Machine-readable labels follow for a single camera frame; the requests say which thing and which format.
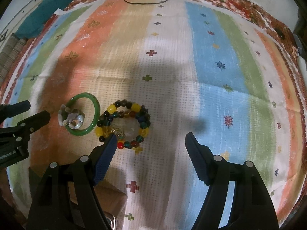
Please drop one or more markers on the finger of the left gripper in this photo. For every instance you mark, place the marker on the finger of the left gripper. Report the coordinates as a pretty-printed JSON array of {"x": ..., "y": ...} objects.
[
  {"x": 33, "y": 123},
  {"x": 9, "y": 111}
]

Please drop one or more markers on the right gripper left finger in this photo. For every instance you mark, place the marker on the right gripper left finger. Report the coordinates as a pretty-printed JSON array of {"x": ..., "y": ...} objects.
[{"x": 51, "y": 206}]

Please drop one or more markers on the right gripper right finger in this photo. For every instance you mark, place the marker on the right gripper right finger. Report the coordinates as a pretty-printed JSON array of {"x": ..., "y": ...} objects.
[{"x": 252, "y": 207}]

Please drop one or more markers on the green jade bangle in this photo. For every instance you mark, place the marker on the green jade bangle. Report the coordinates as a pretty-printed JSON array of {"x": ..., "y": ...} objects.
[{"x": 74, "y": 117}]

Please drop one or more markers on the silver metal tin box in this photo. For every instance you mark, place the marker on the silver metal tin box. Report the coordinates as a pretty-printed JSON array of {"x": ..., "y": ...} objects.
[{"x": 112, "y": 220}]

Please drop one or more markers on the striped grey pillow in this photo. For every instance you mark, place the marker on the striped grey pillow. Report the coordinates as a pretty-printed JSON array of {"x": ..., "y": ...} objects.
[{"x": 9, "y": 53}]

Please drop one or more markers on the white headboard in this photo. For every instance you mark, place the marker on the white headboard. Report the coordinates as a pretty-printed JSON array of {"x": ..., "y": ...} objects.
[{"x": 14, "y": 15}]

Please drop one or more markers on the teal blanket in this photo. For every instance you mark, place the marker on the teal blanket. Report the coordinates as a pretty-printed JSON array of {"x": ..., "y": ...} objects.
[{"x": 34, "y": 24}]

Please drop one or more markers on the white bolster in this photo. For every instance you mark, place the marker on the white bolster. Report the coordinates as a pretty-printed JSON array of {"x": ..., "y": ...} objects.
[{"x": 302, "y": 65}]

